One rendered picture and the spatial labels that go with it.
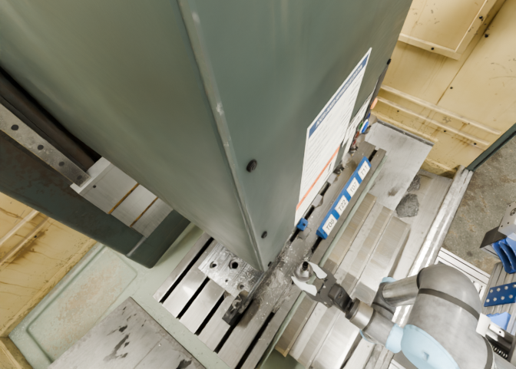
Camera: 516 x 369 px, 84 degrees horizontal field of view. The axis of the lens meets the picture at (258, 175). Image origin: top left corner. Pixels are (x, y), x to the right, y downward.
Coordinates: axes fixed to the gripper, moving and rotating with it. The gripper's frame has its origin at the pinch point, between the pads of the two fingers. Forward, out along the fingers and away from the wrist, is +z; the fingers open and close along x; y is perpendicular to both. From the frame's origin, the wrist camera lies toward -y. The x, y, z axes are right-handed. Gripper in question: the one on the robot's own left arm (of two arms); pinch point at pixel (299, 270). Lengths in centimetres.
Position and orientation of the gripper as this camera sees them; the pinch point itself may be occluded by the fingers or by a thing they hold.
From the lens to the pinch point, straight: 100.8
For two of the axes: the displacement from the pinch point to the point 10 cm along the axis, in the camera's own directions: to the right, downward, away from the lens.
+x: 5.8, -7.3, 3.5
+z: -8.1, -4.9, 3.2
